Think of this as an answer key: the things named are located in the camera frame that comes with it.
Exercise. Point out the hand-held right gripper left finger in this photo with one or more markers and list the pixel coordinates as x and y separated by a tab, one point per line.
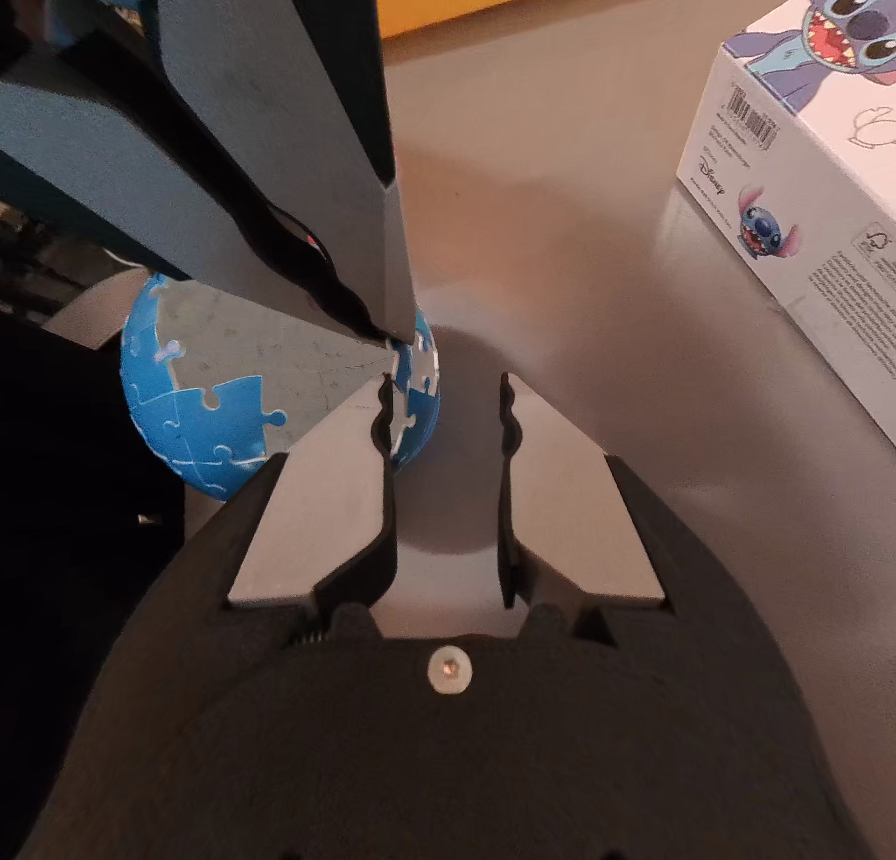
315	524

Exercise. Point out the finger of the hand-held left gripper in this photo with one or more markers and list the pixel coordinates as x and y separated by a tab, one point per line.
105	174
280	103

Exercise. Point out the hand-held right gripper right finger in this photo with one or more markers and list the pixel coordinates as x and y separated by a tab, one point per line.
581	524

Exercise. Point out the blue puzzle ball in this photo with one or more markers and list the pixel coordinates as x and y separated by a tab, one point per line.
210	419

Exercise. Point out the printed puzzle box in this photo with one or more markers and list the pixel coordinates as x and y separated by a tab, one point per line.
826	174

